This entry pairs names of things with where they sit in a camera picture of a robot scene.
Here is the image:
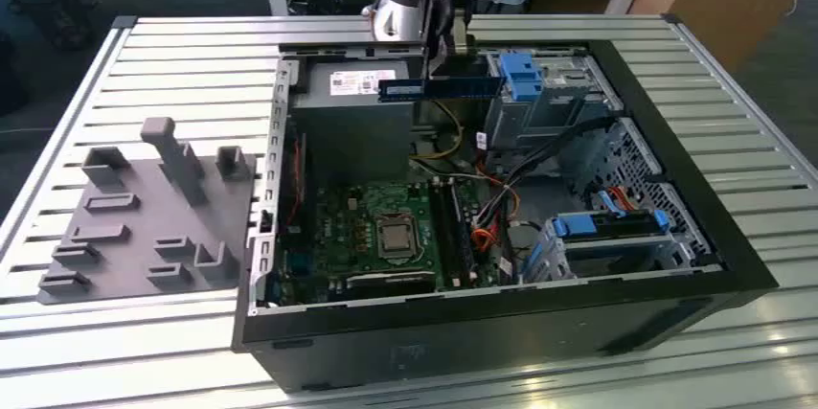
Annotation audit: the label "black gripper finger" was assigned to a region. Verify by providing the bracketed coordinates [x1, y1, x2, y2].
[448, 0, 475, 57]
[419, 0, 449, 80]

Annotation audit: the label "blue drive latch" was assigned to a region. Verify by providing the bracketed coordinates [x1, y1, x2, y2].
[500, 52, 543, 102]

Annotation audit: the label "silver drive cage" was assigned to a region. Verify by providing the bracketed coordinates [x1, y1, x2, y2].
[484, 52, 624, 151]

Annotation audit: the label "grey power supply unit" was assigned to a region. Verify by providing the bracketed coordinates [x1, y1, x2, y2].
[289, 57, 416, 185]

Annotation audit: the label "green motherboard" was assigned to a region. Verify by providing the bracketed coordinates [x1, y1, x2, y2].
[280, 178, 512, 305]

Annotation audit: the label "CPU in silver socket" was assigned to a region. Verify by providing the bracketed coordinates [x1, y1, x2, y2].
[373, 211, 420, 264]

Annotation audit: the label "round grey speaker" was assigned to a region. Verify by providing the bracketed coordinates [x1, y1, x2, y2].
[507, 220, 545, 257]

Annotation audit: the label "hard disk in blue carrier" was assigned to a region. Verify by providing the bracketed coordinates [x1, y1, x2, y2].
[547, 209, 671, 240]

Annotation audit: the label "silver disk bay cage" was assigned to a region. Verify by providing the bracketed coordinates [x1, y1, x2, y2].
[520, 210, 716, 282]

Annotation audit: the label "black open PC case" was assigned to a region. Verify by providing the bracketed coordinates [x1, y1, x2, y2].
[228, 39, 780, 394]

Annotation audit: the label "grey parts rack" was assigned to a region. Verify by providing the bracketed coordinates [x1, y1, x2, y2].
[36, 116, 260, 306]

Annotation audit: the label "black cables under desk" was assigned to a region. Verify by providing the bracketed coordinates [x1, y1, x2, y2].
[285, 0, 379, 16]

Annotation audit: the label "yellow wire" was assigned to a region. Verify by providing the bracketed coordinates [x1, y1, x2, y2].
[409, 100, 465, 161]

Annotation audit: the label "black cable bundle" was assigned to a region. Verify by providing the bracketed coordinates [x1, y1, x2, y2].
[495, 116, 619, 190]

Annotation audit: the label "blue wire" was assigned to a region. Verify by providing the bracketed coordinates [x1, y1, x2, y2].
[597, 190, 625, 216]

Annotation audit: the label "orange wire bundle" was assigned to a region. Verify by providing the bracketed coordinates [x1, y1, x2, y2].
[469, 228, 507, 253]

